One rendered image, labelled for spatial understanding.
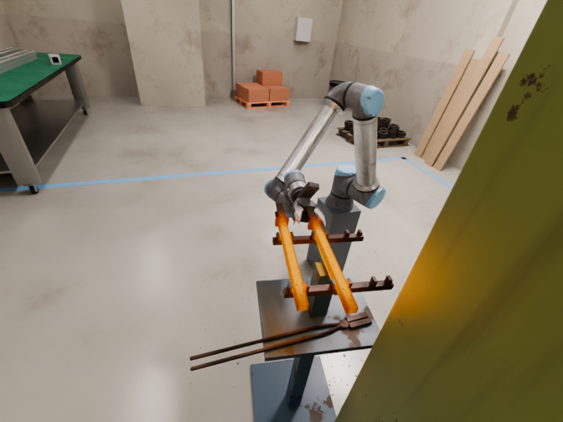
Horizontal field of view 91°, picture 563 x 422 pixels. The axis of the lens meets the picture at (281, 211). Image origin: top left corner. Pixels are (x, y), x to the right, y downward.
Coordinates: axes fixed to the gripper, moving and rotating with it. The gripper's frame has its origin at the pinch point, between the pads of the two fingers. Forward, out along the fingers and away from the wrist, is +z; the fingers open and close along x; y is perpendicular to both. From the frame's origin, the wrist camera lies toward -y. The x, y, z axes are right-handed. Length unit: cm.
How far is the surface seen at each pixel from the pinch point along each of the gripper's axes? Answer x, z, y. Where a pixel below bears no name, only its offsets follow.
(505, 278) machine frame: 3, 57, -36
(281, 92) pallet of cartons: -83, -567, 65
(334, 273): -0.6, 24.7, -1.0
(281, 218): 10.8, -0.5, 0.7
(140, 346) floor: 62, -18, 116
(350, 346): -14.3, 31.4, 24.1
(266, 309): 11.2, 16.0, 28.8
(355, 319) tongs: -18.5, 22.9, 22.2
